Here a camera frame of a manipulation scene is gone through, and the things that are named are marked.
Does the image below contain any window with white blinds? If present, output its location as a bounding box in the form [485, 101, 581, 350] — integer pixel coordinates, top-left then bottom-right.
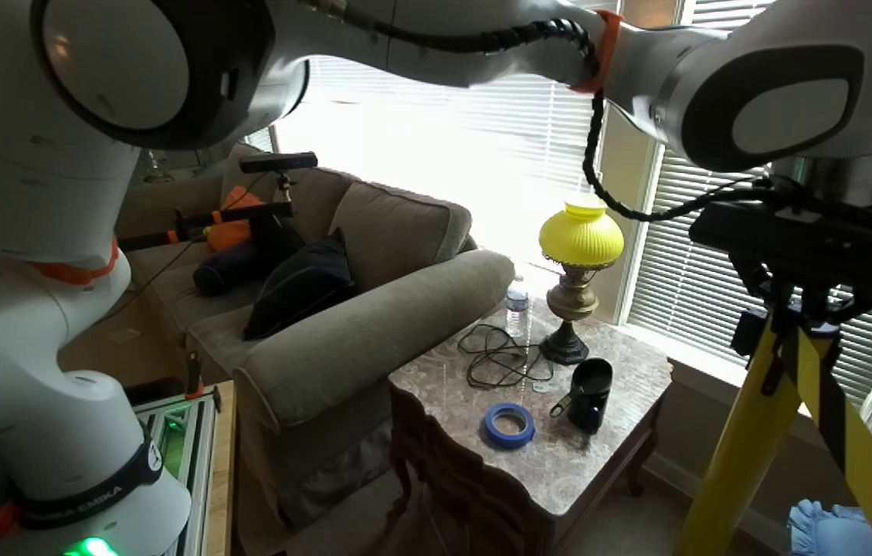
[246, 0, 622, 279]
[619, 0, 872, 410]

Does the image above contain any lamp with yellow shade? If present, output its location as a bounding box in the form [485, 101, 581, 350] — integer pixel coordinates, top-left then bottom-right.
[537, 193, 626, 366]

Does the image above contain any person's hand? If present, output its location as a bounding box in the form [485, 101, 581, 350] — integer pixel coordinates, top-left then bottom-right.
[786, 500, 872, 556]

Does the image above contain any black mug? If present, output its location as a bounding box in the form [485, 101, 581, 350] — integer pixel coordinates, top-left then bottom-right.
[548, 356, 615, 436]

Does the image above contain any clear water bottle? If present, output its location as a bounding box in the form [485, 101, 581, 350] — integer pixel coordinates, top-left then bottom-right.
[504, 273, 531, 340]

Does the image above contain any marble top side table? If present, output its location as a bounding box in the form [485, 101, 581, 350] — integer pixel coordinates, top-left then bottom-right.
[387, 297, 674, 556]

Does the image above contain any blue tape roll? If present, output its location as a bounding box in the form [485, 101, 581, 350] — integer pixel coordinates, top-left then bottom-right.
[481, 402, 537, 451]

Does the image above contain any beige sofa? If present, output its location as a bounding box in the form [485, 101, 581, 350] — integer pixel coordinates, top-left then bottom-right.
[115, 145, 517, 556]

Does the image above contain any large navy pillow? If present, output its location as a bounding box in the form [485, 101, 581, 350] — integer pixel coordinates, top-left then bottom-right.
[242, 227, 357, 341]

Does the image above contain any orange soft toy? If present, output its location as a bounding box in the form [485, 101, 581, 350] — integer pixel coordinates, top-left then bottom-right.
[203, 185, 268, 253]

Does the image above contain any small navy pillow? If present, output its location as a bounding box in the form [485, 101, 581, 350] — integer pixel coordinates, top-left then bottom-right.
[192, 239, 270, 298]

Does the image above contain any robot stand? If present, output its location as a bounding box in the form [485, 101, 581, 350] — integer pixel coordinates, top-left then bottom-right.
[123, 378, 237, 556]

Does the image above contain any black cable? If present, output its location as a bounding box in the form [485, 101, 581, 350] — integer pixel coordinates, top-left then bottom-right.
[456, 323, 557, 390]

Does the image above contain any camera on mount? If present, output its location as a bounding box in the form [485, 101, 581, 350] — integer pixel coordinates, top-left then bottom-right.
[117, 151, 320, 253]

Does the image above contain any clamp with orange handle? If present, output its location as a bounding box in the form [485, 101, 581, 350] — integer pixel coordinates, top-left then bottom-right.
[185, 351, 205, 401]

